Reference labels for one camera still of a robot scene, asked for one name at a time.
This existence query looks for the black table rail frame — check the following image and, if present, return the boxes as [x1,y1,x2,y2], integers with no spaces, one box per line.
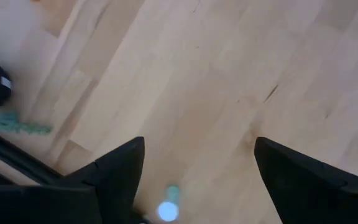
[0,130,65,187]

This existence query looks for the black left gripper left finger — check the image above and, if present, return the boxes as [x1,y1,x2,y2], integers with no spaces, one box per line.
[62,136,145,224]

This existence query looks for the small green pill bottle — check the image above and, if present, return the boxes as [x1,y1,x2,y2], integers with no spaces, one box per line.
[155,184,181,223]

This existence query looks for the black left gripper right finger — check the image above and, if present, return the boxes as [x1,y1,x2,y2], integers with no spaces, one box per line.
[253,136,350,224]

